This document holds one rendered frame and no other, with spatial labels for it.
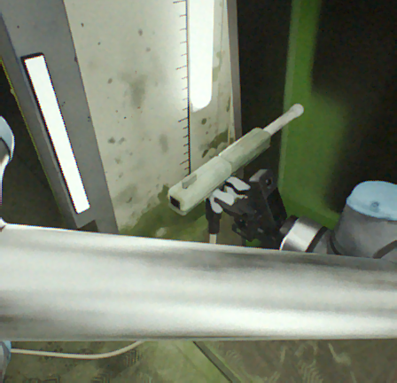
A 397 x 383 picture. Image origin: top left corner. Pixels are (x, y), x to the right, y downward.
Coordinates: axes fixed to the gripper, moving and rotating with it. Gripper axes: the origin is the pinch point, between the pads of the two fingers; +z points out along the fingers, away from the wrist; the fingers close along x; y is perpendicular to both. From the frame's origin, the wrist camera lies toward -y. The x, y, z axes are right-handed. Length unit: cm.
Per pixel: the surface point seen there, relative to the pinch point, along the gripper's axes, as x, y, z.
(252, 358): 11, 109, -18
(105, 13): 23, -18, 65
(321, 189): 66, 47, -7
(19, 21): -3, -22, 67
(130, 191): 16, 57, 62
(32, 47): -3, -15, 66
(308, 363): 26, 109, -38
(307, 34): 56, -15, 10
